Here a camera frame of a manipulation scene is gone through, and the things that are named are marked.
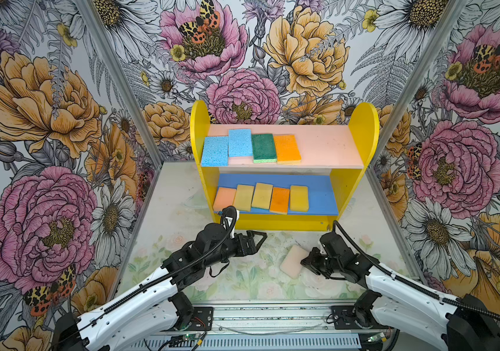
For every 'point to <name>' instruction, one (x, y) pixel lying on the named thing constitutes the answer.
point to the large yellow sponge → (262, 196)
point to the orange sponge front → (279, 200)
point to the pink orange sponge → (224, 197)
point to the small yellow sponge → (299, 198)
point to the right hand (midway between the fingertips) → (301, 270)
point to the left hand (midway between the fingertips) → (256, 243)
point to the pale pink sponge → (291, 264)
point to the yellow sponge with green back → (243, 197)
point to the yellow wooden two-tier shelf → (283, 177)
